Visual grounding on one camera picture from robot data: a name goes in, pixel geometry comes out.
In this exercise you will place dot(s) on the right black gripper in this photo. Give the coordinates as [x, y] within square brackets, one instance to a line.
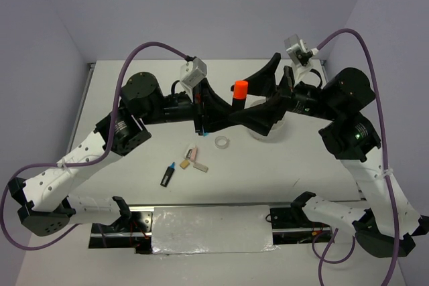
[259, 118]

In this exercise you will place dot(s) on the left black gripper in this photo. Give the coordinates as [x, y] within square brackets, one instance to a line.
[210, 110]

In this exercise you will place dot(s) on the orange black highlighter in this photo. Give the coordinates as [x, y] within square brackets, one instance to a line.
[238, 105]

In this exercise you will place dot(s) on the orange cap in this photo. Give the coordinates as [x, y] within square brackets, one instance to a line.
[240, 90]

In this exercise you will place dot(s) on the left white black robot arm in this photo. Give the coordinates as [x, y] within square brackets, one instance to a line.
[46, 202]

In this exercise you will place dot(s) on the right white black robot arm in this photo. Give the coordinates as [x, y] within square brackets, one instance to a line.
[388, 226]

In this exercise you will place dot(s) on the clear tape roll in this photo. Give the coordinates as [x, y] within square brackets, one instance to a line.
[221, 142]

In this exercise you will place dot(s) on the white round divided container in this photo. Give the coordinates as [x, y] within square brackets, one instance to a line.
[274, 135]

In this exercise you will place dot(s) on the pink eraser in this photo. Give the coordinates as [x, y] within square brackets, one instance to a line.
[192, 154]

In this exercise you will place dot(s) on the white small eraser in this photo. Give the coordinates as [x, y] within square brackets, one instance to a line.
[186, 155]

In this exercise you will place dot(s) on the grey rectangular eraser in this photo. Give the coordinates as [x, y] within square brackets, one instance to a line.
[200, 167]

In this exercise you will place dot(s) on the tan square eraser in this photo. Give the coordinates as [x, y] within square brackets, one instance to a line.
[184, 164]

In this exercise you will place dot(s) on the blue black highlighter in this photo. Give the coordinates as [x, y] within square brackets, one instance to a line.
[168, 175]

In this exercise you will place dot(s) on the silver foil sheet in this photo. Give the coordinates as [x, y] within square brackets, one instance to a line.
[211, 229]

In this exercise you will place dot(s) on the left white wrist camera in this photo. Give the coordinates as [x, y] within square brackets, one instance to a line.
[191, 74]

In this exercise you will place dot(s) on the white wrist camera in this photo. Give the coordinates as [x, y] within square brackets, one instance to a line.
[300, 55]
[191, 74]

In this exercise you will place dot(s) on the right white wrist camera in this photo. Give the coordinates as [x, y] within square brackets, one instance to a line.
[300, 55]

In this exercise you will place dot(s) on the black mounting rail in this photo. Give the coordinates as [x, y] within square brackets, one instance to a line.
[137, 236]

